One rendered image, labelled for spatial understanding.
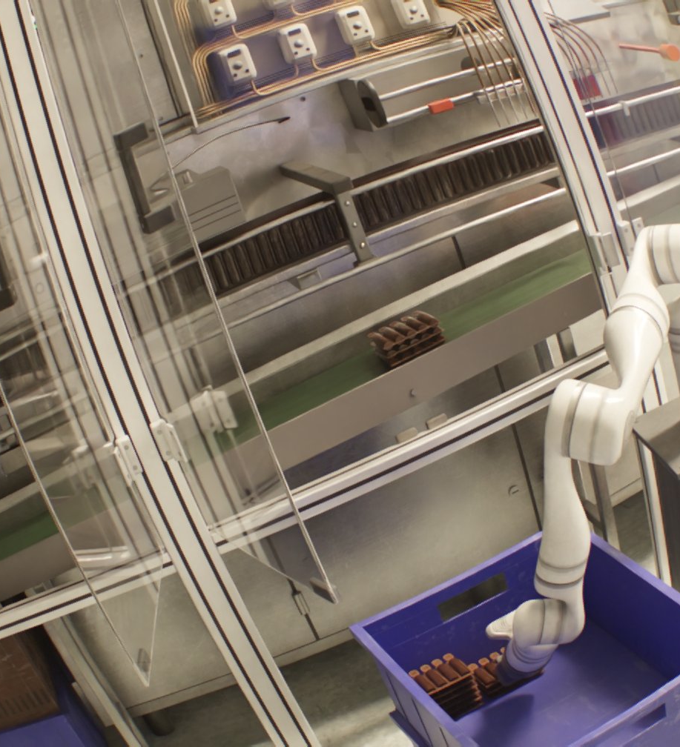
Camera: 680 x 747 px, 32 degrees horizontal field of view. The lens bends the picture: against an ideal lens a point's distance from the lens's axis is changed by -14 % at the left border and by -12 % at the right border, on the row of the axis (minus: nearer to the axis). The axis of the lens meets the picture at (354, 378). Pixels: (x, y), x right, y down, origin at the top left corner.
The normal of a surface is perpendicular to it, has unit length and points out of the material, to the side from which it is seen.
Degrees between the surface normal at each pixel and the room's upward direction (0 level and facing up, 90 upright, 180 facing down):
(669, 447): 0
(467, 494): 90
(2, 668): 90
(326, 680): 0
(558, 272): 2
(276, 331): 90
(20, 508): 90
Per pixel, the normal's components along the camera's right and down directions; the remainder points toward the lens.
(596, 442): -0.43, 0.33
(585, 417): -0.34, -0.21
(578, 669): -0.32, -0.88
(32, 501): 0.31, 0.26
